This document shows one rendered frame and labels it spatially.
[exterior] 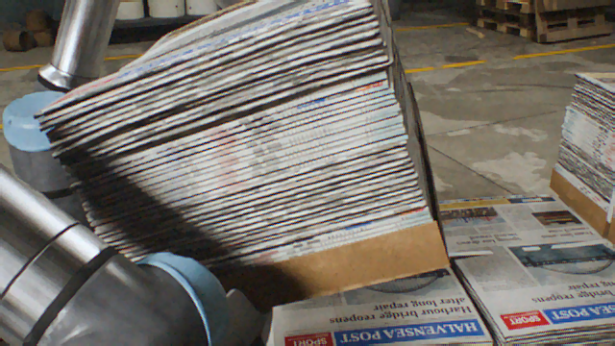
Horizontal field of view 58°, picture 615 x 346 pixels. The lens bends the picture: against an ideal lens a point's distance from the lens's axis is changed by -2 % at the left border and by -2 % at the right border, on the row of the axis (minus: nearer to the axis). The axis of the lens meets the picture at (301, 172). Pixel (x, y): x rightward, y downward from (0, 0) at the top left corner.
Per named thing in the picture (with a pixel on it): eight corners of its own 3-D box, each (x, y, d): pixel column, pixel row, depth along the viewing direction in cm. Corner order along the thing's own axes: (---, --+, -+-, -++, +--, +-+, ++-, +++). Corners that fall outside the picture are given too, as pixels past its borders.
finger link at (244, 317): (274, 258, 48) (204, 331, 42) (298, 311, 50) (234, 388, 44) (248, 257, 50) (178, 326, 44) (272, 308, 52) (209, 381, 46)
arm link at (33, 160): (7, 195, 88) (-13, 115, 82) (28, 161, 100) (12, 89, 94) (84, 189, 90) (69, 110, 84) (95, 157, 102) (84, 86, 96)
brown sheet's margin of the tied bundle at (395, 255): (197, 250, 66) (182, 219, 65) (437, 185, 59) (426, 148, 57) (144, 337, 52) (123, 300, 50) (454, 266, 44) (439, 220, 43)
